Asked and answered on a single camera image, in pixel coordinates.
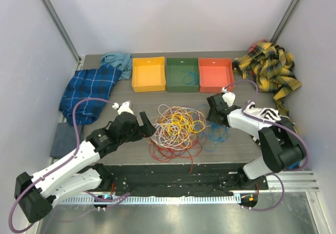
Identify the blue cable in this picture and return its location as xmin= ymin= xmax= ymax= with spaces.
xmin=199 ymin=122 xmax=229 ymax=153
xmin=182 ymin=70 xmax=200 ymax=87

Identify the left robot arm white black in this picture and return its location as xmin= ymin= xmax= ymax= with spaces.
xmin=14 ymin=112 xmax=156 ymax=224

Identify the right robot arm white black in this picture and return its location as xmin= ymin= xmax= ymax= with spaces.
xmin=207 ymin=92 xmax=307 ymax=189

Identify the red plastic bin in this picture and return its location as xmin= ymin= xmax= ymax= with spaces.
xmin=198 ymin=58 xmax=234 ymax=93

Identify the black white striped cloth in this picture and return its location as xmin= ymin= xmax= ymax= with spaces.
xmin=242 ymin=101 xmax=297 ymax=146

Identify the green plastic bin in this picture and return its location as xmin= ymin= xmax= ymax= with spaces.
xmin=165 ymin=58 xmax=200 ymax=92

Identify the blue plaid cloth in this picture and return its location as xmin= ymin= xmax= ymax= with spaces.
xmin=59 ymin=67 xmax=121 ymax=125

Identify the yellow plastic bin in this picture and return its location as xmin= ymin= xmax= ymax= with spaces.
xmin=132 ymin=57 xmax=166 ymax=92

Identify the grey folded cloth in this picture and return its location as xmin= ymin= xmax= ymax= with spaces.
xmin=50 ymin=122 xmax=77 ymax=159

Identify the light blue cloth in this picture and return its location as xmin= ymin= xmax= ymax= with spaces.
xmin=100 ymin=52 xmax=132 ymax=80

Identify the yellow plaid shirt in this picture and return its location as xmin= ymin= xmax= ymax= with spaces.
xmin=232 ymin=42 xmax=302 ymax=116

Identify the pink cloth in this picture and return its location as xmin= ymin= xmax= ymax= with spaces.
xmin=247 ymin=39 xmax=268 ymax=53

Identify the bright blue cloth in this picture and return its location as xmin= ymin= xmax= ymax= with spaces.
xmin=287 ymin=161 xmax=302 ymax=172

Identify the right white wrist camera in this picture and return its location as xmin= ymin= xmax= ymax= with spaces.
xmin=222 ymin=88 xmax=236 ymax=107

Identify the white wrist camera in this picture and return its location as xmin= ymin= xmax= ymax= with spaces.
xmin=112 ymin=100 xmax=134 ymax=115
xmin=222 ymin=88 xmax=236 ymax=107

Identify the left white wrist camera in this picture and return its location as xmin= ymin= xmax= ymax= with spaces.
xmin=112 ymin=100 xmax=134 ymax=115

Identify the white cable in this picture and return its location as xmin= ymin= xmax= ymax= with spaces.
xmin=149 ymin=103 xmax=205 ymax=150

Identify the red cable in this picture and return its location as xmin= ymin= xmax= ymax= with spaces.
xmin=149 ymin=129 xmax=211 ymax=174

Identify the orange cable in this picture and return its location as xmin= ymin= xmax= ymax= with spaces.
xmin=154 ymin=108 xmax=203 ymax=144

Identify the yellow cable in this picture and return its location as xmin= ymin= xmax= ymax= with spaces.
xmin=164 ymin=112 xmax=207 ymax=140

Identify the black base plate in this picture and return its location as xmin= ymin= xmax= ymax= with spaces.
xmin=94 ymin=163 xmax=269 ymax=197

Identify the slotted cable duct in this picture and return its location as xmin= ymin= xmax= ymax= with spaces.
xmin=60 ymin=194 xmax=241 ymax=205

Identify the right aluminium frame post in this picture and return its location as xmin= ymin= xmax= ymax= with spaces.
xmin=270 ymin=0 xmax=301 ymax=43

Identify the aluminium frame post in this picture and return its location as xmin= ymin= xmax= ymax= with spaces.
xmin=270 ymin=0 xmax=301 ymax=43
xmin=41 ymin=0 xmax=81 ymax=64

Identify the left aluminium frame post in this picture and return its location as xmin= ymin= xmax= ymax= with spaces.
xmin=41 ymin=0 xmax=81 ymax=64

